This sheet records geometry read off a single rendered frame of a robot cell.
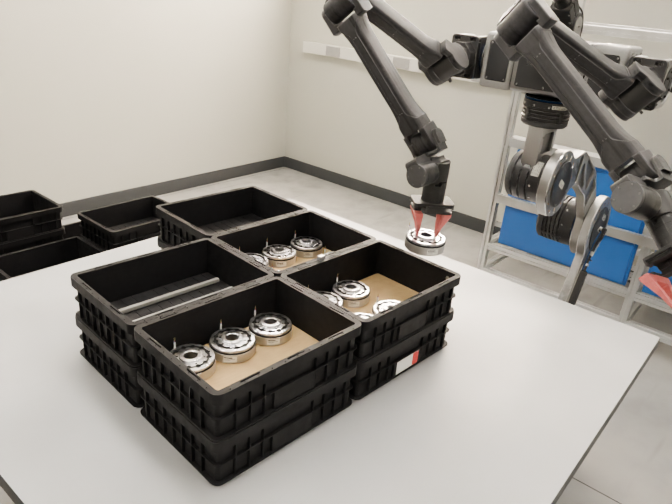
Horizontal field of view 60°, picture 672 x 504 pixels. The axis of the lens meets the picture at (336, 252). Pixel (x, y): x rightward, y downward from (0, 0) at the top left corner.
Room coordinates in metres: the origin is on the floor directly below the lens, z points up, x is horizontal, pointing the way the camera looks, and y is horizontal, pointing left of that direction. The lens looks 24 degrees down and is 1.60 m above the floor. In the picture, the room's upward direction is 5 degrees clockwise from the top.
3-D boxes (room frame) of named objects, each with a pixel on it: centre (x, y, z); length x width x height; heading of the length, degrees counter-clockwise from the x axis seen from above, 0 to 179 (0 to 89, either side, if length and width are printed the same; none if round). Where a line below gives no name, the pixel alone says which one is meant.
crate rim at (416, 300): (1.37, -0.10, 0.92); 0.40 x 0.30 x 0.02; 138
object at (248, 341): (1.12, 0.22, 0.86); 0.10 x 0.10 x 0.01
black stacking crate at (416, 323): (1.37, -0.10, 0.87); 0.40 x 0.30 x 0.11; 138
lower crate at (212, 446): (1.08, 0.17, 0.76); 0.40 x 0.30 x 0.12; 138
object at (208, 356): (1.04, 0.29, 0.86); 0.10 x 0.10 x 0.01
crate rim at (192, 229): (1.78, 0.34, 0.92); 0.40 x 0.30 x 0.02; 138
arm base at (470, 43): (1.80, -0.30, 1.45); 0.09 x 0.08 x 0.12; 52
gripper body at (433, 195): (1.41, -0.23, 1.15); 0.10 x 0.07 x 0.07; 98
